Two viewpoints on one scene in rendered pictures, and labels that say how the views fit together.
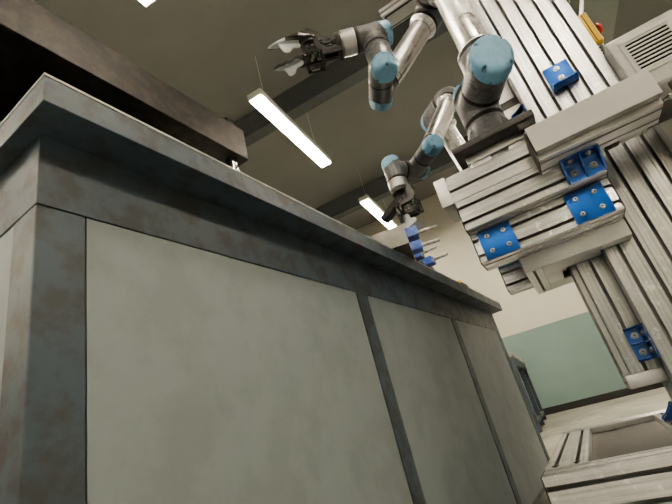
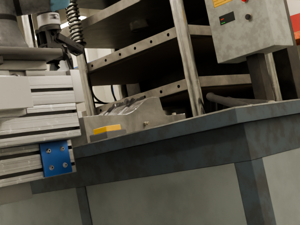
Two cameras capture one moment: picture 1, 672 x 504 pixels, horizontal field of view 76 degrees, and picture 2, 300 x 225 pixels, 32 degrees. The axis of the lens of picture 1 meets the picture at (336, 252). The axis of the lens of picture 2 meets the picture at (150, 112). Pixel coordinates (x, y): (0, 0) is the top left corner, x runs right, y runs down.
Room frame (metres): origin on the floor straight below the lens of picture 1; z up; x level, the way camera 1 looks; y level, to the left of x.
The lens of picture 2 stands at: (2.20, -1.89, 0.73)
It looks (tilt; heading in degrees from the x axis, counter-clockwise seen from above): 4 degrees up; 105
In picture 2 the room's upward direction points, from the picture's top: 11 degrees counter-clockwise
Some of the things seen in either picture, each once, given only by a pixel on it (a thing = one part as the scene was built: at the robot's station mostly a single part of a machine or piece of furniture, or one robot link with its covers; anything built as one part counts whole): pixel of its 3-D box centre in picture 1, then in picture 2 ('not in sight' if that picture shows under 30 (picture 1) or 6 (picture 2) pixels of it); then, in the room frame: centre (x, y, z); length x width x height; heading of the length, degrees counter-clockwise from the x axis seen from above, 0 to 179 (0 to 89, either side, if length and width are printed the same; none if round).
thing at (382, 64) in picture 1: (381, 65); not in sight; (0.95, -0.27, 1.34); 0.11 x 0.08 x 0.11; 1
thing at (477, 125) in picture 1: (490, 134); not in sight; (1.07, -0.53, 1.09); 0.15 x 0.15 x 0.10
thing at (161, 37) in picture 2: not in sight; (153, 60); (1.47, 1.04, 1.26); 1.10 x 0.74 x 0.05; 152
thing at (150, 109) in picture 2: not in sight; (115, 123); (1.55, -0.06, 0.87); 0.50 x 0.26 x 0.14; 62
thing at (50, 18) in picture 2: (399, 186); (49, 22); (1.48, -0.31, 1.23); 0.08 x 0.08 x 0.05
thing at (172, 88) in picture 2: not in sight; (161, 101); (1.47, 1.04, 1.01); 1.10 x 0.74 x 0.05; 152
